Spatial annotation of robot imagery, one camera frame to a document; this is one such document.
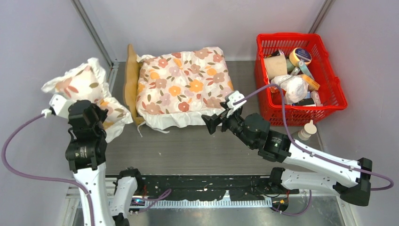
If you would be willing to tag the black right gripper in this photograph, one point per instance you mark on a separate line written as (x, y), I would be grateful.
(212, 121)

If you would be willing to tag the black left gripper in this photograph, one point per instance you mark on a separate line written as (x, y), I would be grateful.
(103, 111)

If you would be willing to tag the small floral pillow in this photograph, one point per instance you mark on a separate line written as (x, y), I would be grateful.
(88, 82)

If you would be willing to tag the large floral cushion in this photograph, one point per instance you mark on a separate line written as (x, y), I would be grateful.
(176, 89)

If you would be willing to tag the wooden pet bed frame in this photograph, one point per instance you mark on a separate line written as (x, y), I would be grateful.
(130, 90)

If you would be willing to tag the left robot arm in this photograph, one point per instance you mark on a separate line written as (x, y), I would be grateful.
(86, 157)

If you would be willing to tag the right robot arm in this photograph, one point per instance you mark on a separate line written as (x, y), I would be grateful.
(325, 173)

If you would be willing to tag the white crumpled plastic bag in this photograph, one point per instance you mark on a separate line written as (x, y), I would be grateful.
(294, 86)

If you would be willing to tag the green bottle with beige cap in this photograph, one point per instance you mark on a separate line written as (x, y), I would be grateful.
(305, 133)

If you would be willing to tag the yellow tape roll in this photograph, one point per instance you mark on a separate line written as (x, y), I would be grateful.
(300, 54)

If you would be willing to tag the red plastic basket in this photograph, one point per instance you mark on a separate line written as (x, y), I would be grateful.
(299, 64)

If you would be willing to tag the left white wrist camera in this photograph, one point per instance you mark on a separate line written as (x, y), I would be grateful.
(60, 105)

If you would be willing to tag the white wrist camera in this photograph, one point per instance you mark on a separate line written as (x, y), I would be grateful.
(233, 102)
(60, 105)

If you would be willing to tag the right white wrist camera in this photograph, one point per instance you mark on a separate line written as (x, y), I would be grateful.
(233, 102)

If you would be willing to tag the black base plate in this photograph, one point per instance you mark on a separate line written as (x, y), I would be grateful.
(210, 187)

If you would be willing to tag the aluminium rail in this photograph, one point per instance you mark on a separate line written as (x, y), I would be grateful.
(174, 203)

